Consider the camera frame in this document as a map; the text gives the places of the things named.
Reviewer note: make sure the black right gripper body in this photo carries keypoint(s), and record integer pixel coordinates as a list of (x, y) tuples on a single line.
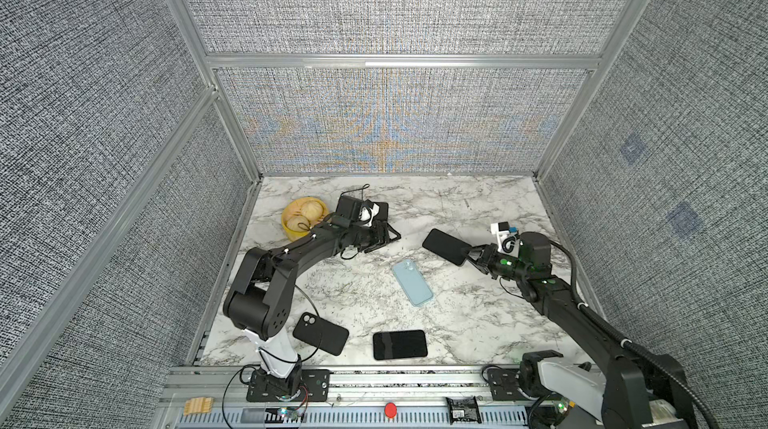
[(499, 264)]

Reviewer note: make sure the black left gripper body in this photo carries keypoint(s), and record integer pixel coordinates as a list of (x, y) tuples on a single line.
[(368, 238)]

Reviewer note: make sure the black phone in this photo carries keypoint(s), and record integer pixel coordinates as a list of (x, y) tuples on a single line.
[(395, 345), (447, 247)]

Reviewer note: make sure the light blue phone case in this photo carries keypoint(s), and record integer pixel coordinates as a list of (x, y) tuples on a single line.
[(412, 282)]

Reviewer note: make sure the black phone case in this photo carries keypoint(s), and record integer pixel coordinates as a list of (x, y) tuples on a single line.
[(321, 334), (379, 211)]

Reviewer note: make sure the black phone front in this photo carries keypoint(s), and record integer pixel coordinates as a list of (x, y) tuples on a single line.
[(395, 345)]

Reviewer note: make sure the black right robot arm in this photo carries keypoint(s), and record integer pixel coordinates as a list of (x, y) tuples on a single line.
[(631, 387)]

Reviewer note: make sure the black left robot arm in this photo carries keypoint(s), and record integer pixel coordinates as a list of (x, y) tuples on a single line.
[(260, 298)]

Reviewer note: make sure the yellow bamboo steamer basket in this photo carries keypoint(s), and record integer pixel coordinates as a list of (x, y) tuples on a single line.
[(301, 215)]

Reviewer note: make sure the small black electronics box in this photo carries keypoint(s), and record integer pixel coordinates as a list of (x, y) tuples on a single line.
[(463, 410)]

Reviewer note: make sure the red emergency button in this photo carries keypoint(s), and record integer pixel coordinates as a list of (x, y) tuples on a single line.
[(391, 410)]

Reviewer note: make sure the wooden clips stack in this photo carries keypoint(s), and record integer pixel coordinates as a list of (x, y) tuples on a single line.
[(198, 405)]

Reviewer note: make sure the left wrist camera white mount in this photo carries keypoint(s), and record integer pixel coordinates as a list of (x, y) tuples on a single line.
[(352, 211)]

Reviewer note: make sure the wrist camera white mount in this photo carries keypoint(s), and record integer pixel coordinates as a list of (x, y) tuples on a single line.
[(506, 236), (352, 211)]

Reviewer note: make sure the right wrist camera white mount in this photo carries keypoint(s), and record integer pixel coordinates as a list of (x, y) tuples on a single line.
[(506, 236)]

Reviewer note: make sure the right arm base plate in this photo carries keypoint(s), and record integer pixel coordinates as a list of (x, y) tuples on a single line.
[(503, 385)]

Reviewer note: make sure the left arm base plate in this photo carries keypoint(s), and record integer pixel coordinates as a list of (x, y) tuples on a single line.
[(307, 385)]

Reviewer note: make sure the aluminium front rail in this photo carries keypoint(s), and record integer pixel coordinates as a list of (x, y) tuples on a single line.
[(356, 399)]

